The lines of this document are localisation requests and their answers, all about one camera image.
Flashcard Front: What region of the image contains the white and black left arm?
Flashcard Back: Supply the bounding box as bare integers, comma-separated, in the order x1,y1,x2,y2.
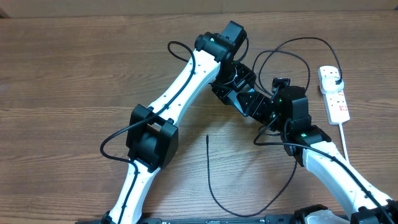
100,21,254,223

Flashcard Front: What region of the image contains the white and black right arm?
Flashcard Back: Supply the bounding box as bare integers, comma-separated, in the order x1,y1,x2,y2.
237,86,397,223

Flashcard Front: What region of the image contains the black charging cable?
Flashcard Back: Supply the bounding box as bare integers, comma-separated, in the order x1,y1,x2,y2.
206,37,345,218

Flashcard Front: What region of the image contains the white power strip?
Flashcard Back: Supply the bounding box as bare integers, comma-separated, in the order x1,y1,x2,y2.
318,65,350,125

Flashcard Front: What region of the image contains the white power strip cord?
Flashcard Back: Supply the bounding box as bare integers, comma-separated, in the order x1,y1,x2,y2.
338,123,351,164

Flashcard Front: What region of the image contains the white USB charger adapter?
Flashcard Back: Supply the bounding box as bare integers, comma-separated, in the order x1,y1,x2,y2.
320,77,345,94

